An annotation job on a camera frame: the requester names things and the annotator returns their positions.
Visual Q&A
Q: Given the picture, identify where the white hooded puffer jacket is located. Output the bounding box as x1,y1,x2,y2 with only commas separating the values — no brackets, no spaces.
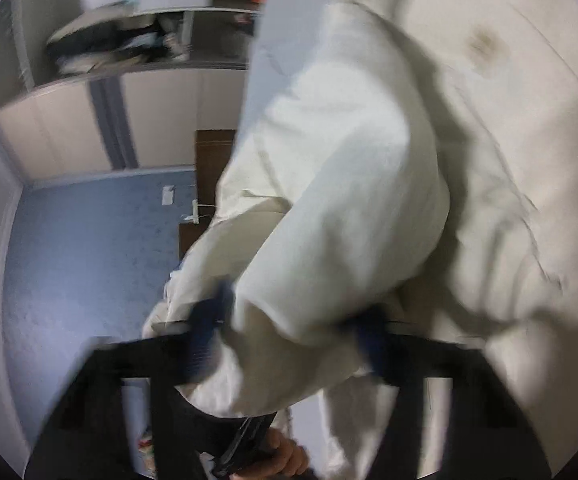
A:
144,0,578,479

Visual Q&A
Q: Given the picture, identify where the person's left hand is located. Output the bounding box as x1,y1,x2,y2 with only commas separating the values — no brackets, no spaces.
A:
231,428,310,479

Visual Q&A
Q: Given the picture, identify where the brown wooden nightstand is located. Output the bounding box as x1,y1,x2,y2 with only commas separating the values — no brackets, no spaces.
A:
178,129,236,258

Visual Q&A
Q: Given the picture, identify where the beige wardrobe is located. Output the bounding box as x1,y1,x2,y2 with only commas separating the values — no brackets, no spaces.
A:
0,67,246,181

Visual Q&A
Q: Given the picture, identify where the white shelf with drawers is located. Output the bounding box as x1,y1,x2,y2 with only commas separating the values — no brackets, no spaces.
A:
0,0,263,107

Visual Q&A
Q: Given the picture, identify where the light blue bed quilt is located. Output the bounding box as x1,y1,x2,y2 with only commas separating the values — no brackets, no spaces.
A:
236,0,420,146

